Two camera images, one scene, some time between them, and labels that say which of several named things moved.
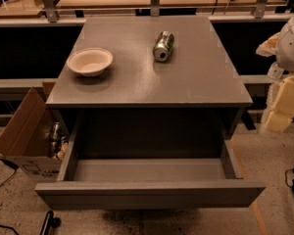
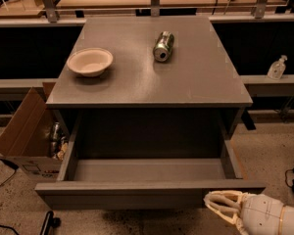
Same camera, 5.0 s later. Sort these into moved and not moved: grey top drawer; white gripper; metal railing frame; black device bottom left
Moved: white gripper
Not moved: metal railing frame; grey top drawer; black device bottom left
